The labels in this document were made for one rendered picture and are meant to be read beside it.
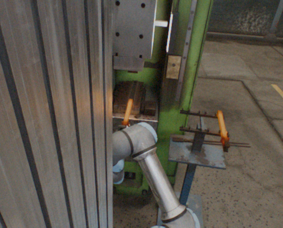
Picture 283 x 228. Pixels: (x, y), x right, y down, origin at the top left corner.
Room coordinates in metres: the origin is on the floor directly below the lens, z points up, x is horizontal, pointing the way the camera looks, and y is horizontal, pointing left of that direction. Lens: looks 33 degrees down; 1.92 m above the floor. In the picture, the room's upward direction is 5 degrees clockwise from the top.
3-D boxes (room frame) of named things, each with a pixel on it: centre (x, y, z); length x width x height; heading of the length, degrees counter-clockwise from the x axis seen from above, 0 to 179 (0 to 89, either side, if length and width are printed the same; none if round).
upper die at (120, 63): (1.71, 0.11, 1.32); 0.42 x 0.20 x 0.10; 178
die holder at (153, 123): (1.72, 0.05, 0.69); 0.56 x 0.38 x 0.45; 178
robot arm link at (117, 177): (0.92, 0.12, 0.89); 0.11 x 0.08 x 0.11; 130
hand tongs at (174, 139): (1.42, -0.56, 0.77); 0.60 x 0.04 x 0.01; 90
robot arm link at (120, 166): (0.93, 0.11, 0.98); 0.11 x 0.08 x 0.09; 178
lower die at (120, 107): (1.71, 0.11, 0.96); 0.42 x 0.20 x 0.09; 178
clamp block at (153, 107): (1.56, -0.07, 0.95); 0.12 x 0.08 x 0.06; 178
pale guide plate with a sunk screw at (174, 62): (1.62, -0.20, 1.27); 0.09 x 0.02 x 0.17; 88
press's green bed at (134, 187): (1.72, 0.05, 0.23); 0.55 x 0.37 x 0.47; 178
